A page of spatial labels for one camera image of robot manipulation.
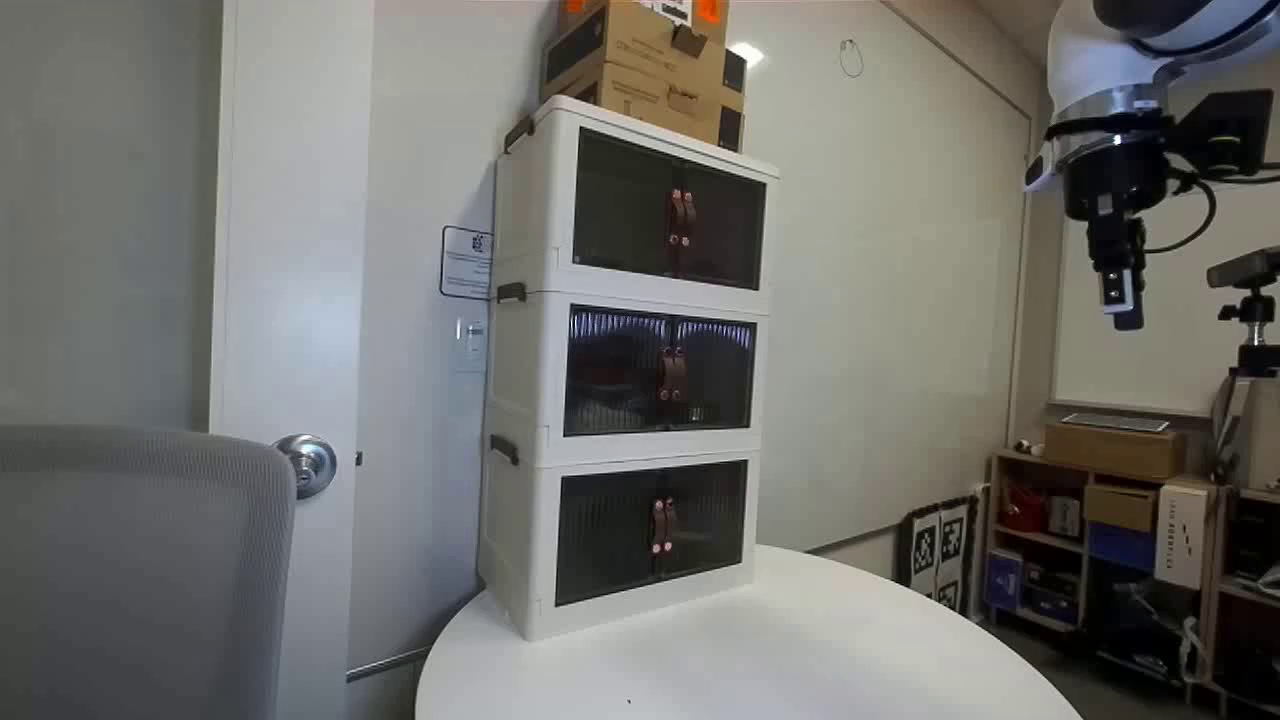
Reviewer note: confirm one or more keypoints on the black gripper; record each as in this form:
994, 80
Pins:
1116, 180

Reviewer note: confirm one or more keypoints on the dark ribbed cabinet door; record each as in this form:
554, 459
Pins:
721, 373
705, 514
730, 225
604, 533
620, 200
615, 373

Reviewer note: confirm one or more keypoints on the white stacked storage cabinet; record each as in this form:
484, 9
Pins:
535, 402

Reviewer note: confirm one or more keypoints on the white whiteboard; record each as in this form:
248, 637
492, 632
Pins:
1172, 362

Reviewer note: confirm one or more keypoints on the flat cardboard box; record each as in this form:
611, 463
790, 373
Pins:
1113, 449

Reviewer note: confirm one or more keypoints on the small cardboard box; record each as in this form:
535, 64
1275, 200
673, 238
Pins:
1123, 504

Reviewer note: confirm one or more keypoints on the white power strip box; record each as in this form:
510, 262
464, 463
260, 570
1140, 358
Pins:
1187, 533

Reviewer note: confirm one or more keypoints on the blue storage box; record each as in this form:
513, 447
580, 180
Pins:
1123, 548

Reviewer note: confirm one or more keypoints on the black white marker board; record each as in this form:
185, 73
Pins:
942, 548

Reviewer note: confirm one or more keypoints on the wooden storage shelf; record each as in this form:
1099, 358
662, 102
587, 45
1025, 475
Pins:
1067, 627

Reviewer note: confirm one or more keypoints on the dark storage shelf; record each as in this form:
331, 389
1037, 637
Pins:
1251, 627

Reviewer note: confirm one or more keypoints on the large brown cardboard box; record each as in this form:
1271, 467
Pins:
627, 61

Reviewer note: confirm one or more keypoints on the white room door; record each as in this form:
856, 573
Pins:
287, 241

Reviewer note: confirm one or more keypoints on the grey office chair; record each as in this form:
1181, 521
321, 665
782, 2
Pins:
135, 573

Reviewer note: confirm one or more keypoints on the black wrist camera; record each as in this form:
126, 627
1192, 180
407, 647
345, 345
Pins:
1230, 128

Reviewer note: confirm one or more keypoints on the small wall plate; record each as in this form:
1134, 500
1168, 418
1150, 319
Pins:
471, 334

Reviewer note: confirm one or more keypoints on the framed wall sign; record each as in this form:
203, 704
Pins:
464, 262

